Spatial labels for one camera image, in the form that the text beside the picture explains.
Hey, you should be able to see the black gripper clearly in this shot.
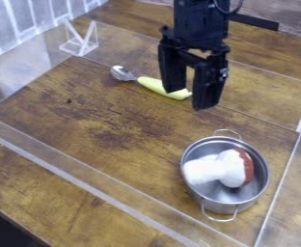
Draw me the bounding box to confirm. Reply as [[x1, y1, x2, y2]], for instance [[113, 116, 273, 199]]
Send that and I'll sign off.
[[158, 24, 230, 110]]

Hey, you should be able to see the white red plush mushroom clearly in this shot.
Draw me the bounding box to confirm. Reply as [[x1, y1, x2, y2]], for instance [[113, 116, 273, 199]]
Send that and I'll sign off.
[[182, 149, 253, 188]]

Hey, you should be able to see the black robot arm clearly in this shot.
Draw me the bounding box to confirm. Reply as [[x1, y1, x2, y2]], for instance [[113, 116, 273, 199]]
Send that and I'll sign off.
[[158, 0, 230, 110]]

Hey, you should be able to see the black strip on table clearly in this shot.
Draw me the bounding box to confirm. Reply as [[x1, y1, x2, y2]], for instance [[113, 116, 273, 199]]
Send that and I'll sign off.
[[230, 14, 279, 31]]

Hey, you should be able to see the clear acrylic triangular stand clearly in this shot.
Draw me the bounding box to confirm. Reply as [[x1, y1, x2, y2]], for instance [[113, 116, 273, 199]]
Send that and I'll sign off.
[[58, 20, 98, 57]]

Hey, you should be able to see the clear acrylic barrier panel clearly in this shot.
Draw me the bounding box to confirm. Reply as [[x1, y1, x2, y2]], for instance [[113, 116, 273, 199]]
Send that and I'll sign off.
[[0, 122, 245, 247]]

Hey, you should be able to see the spoon with yellow-green handle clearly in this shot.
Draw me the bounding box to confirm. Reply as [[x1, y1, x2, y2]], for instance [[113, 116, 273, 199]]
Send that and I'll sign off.
[[110, 66, 191, 100]]

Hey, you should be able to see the black cable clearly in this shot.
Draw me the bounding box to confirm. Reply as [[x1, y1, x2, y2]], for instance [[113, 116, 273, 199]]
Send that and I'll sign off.
[[210, 0, 245, 15]]

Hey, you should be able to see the silver pot with handles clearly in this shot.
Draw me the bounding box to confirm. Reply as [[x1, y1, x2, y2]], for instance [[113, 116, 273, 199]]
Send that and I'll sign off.
[[179, 129, 270, 222]]

